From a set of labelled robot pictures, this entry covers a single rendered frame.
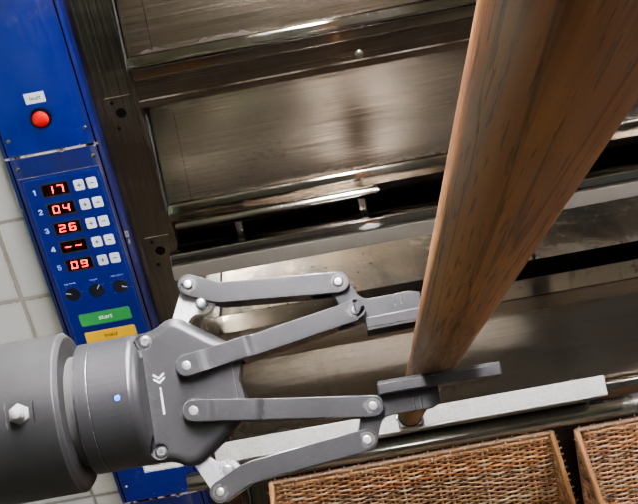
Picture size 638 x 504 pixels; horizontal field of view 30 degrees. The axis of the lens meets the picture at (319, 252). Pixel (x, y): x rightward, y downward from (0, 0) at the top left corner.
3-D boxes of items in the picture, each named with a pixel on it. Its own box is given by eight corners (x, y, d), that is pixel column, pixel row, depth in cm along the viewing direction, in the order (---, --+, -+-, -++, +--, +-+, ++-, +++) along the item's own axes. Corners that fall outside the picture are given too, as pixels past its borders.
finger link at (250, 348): (191, 387, 71) (183, 365, 72) (369, 323, 71) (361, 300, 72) (180, 383, 67) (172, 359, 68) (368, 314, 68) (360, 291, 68)
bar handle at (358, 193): (182, 257, 194) (183, 253, 196) (384, 220, 193) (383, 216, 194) (174, 224, 192) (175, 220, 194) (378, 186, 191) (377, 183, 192)
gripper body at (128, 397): (90, 344, 74) (239, 317, 74) (110, 483, 72) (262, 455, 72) (58, 330, 66) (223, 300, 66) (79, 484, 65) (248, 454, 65)
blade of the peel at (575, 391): (608, 394, 166) (603, 374, 166) (216, 464, 167) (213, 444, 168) (569, 407, 201) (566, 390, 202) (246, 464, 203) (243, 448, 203)
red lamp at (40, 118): (33, 128, 190) (22, 93, 187) (54, 124, 190) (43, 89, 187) (32, 132, 189) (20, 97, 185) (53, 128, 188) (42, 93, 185)
